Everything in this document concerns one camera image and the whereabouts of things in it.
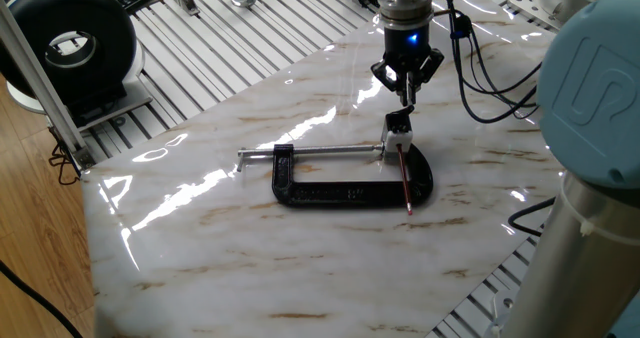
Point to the black C-clamp with steel screw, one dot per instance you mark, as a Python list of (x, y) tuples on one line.
[(350, 194)]

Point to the red pencil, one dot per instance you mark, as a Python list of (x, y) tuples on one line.
[(404, 180)]

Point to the white marble pattern board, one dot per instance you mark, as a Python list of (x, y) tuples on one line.
[(250, 253)]

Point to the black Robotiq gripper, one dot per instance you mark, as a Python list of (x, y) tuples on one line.
[(407, 48)]

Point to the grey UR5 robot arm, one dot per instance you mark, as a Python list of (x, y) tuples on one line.
[(590, 88)]

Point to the aluminium frame beam with bracket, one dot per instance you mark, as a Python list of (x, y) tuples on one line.
[(40, 78)]

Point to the perforated aluminium plate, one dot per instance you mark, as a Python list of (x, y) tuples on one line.
[(532, 5)]

